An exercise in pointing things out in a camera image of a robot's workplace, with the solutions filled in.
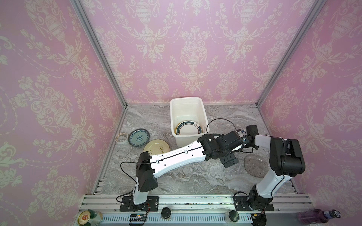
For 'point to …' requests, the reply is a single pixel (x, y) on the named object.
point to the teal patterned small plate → (138, 137)
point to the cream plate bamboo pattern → (156, 147)
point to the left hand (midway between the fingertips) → (229, 152)
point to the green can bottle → (89, 217)
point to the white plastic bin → (189, 119)
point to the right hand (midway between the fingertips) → (226, 143)
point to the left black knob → (166, 213)
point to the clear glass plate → (256, 165)
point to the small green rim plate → (188, 127)
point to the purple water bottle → (316, 216)
